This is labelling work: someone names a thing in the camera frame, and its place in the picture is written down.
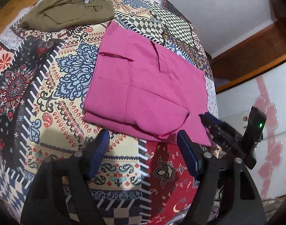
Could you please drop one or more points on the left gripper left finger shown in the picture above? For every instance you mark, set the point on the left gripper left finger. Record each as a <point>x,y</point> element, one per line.
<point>94,154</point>

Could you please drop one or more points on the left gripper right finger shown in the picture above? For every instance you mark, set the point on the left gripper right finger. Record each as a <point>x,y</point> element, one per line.
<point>192,153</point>

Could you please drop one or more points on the pink pants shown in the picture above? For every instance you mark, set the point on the pink pants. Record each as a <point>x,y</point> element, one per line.
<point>145,90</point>

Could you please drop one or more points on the white wardrobe with pink hearts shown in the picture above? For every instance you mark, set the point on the white wardrobe with pink hearts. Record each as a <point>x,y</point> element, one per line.
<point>259,106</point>

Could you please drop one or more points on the patchwork patterned bedspread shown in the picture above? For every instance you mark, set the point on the patchwork patterned bedspread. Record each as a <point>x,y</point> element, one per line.
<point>69,68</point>

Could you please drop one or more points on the olive green pants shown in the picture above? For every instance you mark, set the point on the olive green pants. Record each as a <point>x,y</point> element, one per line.
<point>55,15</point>

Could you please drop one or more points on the yellow cardboard box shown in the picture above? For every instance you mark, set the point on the yellow cardboard box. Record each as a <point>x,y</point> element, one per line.
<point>11,10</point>

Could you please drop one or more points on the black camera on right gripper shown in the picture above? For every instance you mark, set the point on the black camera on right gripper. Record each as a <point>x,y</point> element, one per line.
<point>254,129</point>

